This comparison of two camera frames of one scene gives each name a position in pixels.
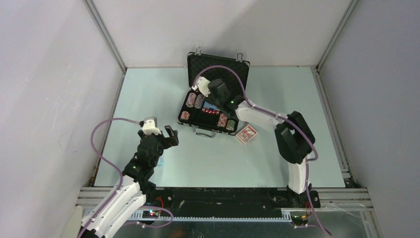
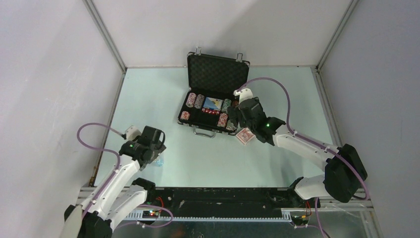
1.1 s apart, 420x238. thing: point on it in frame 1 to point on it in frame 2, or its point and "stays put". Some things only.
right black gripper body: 219,105 to 235,112
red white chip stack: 222,120 stays put
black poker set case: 217,86 stays put
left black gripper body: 160,139 stays put
